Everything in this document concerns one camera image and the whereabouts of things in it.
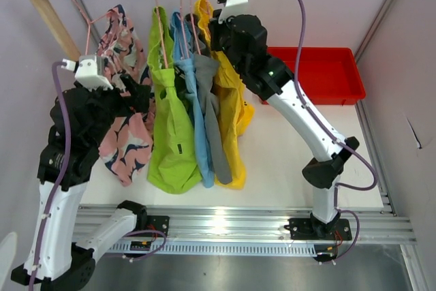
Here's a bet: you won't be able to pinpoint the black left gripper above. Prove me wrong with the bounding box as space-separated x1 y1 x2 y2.
83 73 151 147

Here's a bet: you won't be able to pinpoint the yellow shorts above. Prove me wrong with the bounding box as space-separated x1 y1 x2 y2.
194 0 255 189

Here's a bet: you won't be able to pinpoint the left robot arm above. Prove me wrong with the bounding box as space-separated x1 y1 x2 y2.
11 74 151 290

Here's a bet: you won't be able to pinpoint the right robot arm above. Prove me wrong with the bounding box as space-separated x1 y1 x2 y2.
208 10 360 239

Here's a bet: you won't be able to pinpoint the grey shorts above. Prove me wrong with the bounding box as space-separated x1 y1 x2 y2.
185 14 232 185

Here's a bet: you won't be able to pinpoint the pink shark print shorts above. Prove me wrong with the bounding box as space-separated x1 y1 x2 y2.
97 4 156 187

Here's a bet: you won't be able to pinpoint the pink hanger of blue shorts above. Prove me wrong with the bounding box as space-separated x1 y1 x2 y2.
179 0 191 59

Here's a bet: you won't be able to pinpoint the light blue shorts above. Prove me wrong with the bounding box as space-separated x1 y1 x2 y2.
170 11 215 188

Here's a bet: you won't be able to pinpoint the lime green shorts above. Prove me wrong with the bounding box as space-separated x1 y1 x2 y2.
147 7 202 194

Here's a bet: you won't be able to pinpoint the pink hanger of grey shorts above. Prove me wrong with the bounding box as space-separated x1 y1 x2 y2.
189 0 202 55

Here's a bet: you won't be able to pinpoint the pink hanger of green shorts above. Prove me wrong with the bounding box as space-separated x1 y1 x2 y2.
155 0 168 69

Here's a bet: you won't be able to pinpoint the red plastic tray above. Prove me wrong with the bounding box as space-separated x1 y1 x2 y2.
259 46 367 106

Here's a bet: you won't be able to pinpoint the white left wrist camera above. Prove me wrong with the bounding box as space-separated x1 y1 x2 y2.
62 55 113 91

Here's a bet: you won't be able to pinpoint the slotted cable duct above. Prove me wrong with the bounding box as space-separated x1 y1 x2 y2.
107 241 317 258

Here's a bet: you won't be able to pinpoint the aluminium mounting rail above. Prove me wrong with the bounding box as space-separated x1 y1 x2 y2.
71 202 418 247

